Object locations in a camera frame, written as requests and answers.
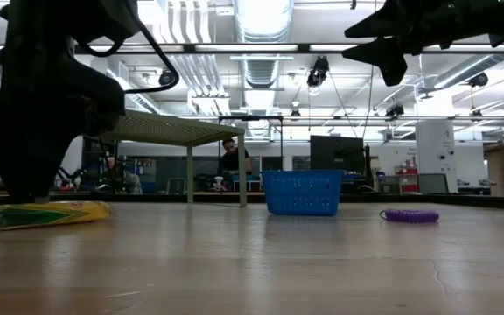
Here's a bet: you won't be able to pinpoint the black aluminium table frame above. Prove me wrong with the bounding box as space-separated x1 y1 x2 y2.
0 191 504 212

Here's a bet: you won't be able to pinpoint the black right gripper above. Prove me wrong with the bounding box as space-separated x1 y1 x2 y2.
341 0 489 88

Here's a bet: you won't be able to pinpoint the silver air duct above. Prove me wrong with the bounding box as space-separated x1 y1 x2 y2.
233 0 295 88

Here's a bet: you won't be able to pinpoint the blue storage cabinet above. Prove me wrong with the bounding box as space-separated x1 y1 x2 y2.
134 157 158 194

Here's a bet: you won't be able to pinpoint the green perforated metal shelf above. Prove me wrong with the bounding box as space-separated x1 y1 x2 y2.
98 108 248 207

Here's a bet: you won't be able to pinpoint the person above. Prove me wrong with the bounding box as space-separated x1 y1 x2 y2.
218 137 253 177

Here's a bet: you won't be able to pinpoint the white square column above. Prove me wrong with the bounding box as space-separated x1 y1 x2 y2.
415 119 458 194

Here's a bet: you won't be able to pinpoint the black ceiling light rail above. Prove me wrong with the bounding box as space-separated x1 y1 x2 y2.
0 42 504 55

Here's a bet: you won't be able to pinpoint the yellow green crayon box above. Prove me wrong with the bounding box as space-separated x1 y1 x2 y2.
0 199 112 231

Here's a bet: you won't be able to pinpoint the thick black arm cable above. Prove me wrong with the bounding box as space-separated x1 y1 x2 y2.
76 0 181 95

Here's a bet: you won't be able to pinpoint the black monitor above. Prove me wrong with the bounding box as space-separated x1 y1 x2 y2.
309 134 366 174

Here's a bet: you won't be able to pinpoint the blue plastic basket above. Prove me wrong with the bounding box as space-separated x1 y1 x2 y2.
260 169 345 217

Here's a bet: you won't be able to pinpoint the purple coil wristband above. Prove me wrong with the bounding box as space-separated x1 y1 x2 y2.
378 207 440 224

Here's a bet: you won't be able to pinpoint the black ceiling spotlight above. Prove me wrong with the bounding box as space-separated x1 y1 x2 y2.
385 102 406 120
468 72 489 88
157 67 177 88
306 55 331 88

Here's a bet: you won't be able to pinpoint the red storage drawers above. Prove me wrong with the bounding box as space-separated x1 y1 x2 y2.
394 164 419 193

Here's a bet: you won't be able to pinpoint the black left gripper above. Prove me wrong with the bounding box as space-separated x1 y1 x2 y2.
0 65 126 205

